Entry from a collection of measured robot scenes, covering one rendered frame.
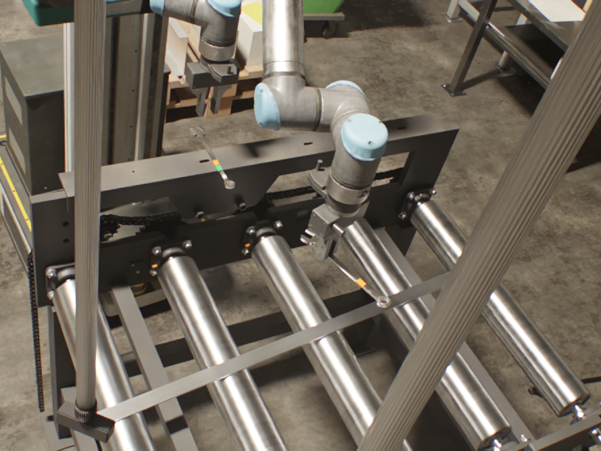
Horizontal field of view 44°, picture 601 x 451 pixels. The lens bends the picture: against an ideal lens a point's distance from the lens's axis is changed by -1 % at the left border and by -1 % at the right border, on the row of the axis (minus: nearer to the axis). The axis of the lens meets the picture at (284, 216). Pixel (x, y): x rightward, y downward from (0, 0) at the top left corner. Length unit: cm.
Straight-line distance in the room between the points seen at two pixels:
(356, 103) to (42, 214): 86
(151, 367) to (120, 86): 110
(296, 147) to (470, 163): 230
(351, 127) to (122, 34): 133
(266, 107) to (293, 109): 5
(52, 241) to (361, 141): 94
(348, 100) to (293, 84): 12
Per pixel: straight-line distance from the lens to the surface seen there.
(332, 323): 207
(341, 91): 156
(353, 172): 147
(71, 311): 202
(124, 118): 285
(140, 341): 212
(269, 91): 150
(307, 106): 151
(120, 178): 198
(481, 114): 479
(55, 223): 200
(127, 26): 262
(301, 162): 216
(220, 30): 187
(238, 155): 210
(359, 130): 145
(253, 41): 397
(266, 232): 228
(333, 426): 299
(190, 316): 203
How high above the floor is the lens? 251
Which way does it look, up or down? 44 degrees down
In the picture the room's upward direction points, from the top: 15 degrees clockwise
